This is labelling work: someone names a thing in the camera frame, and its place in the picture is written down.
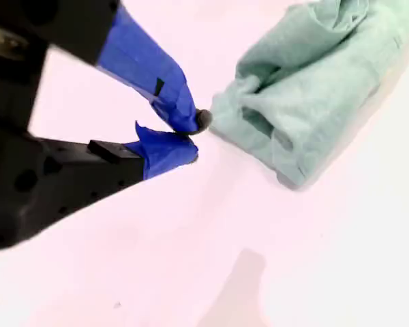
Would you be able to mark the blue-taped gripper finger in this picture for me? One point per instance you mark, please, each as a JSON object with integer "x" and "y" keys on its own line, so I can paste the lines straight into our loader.
{"x": 139, "y": 61}
{"x": 163, "y": 153}

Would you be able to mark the pale green T-shirt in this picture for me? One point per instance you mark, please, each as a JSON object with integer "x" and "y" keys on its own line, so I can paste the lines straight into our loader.
{"x": 310, "y": 102}

